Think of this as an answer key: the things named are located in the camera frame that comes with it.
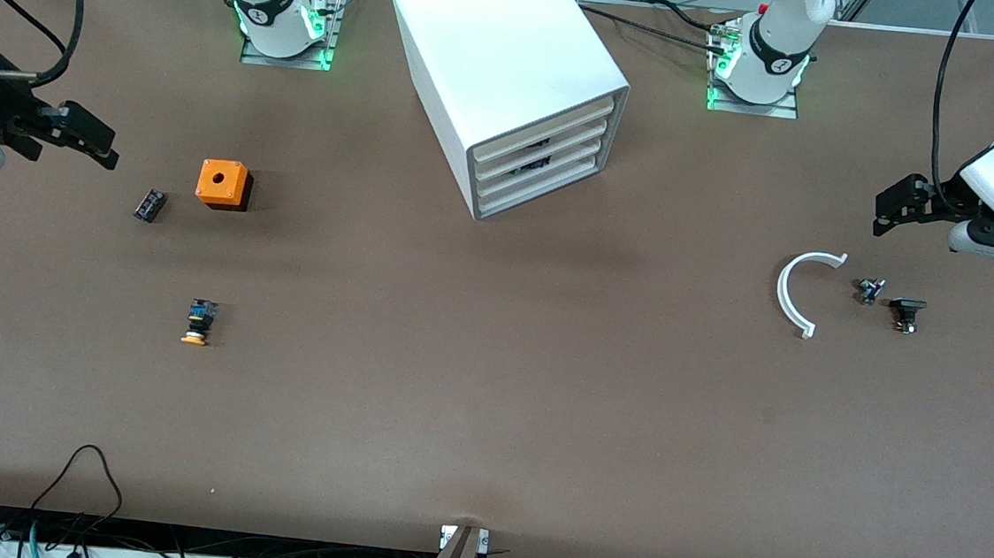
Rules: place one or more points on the small silver black part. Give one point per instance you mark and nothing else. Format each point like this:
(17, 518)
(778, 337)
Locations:
(869, 291)

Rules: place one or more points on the white curved plastic bracket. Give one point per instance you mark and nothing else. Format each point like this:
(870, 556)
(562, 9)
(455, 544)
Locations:
(782, 293)

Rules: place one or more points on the small black electrical component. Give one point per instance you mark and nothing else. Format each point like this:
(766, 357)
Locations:
(151, 206)

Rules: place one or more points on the small black knob part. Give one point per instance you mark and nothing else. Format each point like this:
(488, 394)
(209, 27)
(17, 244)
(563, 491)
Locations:
(907, 307)

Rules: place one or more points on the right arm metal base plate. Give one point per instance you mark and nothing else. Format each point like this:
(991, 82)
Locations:
(257, 59)

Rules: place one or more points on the orange push button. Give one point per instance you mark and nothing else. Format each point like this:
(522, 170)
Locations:
(199, 322)

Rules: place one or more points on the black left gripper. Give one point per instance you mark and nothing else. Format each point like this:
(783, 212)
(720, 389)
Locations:
(936, 204)

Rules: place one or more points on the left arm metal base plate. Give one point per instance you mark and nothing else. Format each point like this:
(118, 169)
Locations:
(776, 111)

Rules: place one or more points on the orange box with hole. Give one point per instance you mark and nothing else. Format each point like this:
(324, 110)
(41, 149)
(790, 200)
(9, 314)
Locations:
(221, 182)

